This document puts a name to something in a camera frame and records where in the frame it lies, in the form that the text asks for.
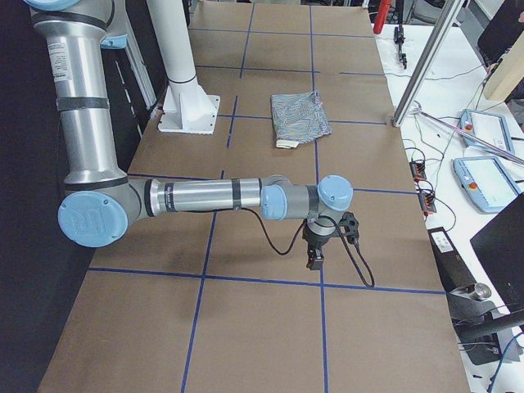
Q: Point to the orange black connector block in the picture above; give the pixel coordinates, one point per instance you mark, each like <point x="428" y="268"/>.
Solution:
<point x="427" y="202"/>
<point x="417" y="169"/>

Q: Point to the navy white striped polo shirt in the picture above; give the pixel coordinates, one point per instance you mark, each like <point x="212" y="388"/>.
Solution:
<point x="298" y="118"/>

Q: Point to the teach pendant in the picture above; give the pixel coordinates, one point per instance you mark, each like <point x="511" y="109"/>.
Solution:
<point x="488" y="127"/>
<point x="486" y="182"/>

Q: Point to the green tipped metal rod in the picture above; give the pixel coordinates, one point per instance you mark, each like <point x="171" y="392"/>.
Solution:
<point x="417" y="110"/>

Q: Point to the aluminium frame post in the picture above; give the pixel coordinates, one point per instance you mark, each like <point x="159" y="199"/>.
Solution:
<point x="432" y="47"/>

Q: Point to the right teach pendant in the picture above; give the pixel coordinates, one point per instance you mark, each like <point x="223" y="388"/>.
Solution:
<point x="486" y="182"/>

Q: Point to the red object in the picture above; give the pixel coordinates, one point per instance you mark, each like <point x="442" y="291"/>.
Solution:
<point x="381" y="16"/>

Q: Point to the beige board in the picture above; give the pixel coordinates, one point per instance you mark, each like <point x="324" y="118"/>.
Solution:
<point x="507" y="75"/>

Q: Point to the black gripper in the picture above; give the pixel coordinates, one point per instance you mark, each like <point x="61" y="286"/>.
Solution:
<point x="313" y="238"/>

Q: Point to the black monitor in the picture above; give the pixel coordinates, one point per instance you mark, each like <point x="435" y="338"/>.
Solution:
<point x="499" y="248"/>

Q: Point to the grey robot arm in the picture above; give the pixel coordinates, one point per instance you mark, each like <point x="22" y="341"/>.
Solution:
<point x="241" y="118"/>

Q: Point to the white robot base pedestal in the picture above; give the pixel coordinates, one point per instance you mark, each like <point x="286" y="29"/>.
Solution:
<point x="186" y="108"/>

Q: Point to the black tripod stick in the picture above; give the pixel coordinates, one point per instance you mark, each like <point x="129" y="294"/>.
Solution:
<point x="399" y="33"/>

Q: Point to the left teach pendant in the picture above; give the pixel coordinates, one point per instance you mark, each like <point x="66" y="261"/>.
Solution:
<point x="488" y="127"/>

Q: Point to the black camera stand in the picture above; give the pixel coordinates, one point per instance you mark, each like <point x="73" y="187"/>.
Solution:
<point x="482" y="329"/>

